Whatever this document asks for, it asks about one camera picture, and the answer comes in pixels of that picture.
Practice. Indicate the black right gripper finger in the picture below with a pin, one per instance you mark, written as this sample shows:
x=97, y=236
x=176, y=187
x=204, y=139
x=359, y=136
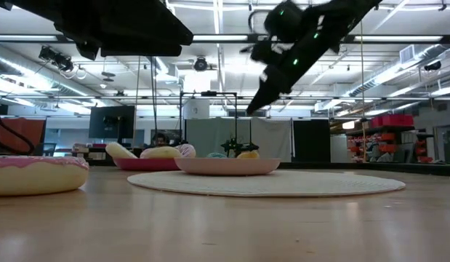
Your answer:
x=272, y=87

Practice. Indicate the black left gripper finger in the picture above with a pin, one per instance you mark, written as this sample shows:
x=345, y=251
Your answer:
x=144, y=32

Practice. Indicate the light pink plate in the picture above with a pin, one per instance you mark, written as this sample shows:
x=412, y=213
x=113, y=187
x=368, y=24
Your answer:
x=228, y=166

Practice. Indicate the magenta plate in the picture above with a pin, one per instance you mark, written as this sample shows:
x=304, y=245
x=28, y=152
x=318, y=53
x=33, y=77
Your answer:
x=144, y=164

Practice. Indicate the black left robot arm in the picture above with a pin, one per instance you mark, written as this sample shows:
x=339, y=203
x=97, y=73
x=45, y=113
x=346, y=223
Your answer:
x=1, y=3

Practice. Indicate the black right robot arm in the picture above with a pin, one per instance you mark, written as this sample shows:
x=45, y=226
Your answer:
x=341, y=14

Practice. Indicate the white hanging sheet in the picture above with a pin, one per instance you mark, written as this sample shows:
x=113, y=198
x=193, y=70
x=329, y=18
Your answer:
x=272, y=140

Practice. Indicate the black partition panel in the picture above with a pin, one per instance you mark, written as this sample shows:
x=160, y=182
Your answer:
x=312, y=140

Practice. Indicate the small black background robot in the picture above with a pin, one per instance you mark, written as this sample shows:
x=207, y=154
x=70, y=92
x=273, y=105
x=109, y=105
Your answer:
x=239, y=145

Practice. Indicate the white cylindrical column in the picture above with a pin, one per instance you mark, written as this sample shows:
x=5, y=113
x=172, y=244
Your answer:
x=196, y=109

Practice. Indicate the grey partition panel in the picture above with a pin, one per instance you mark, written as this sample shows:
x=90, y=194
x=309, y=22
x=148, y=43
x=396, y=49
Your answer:
x=206, y=134

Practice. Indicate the black monitor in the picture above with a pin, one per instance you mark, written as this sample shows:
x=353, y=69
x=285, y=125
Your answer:
x=112, y=122

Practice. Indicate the round white woven mat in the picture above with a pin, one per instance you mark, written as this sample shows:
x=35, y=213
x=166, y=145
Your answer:
x=283, y=183

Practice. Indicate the overhead light bar beam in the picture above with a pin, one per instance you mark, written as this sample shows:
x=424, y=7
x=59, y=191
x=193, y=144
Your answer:
x=392, y=38

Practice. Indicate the person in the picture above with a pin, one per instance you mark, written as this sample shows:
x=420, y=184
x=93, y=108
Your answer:
x=160, y=139

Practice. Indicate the orange panel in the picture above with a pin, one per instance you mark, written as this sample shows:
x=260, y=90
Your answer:
x=24, y=127

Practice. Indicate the large red storage bin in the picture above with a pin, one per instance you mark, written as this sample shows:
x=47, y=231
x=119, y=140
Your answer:
x=392, y=121

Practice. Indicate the cluttered desk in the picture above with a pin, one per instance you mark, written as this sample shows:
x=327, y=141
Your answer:
x=90, y=150

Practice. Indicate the dark office chair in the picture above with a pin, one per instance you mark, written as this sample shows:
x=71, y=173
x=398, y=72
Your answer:
x=49, y=149

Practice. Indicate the storage shelf rack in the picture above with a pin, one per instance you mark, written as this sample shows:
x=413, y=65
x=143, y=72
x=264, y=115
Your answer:
x=388, y=147

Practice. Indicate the small black ceiling device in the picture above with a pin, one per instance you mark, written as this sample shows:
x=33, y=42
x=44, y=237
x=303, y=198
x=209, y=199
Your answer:
x=432, y=66

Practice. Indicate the large pink frosted donut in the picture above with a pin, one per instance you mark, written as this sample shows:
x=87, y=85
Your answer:
x=35, y=178

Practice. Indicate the black ceiling camera device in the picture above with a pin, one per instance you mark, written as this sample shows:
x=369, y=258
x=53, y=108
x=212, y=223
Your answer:
x=59, y=60

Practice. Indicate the black background frame stand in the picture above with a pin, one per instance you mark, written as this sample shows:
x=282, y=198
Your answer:
x=208, y=93

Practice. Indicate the black overhead camera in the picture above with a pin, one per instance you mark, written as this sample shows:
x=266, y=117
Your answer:
x=200, y=64

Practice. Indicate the black table frame rail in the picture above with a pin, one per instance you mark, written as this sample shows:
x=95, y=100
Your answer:
x=355, y=166

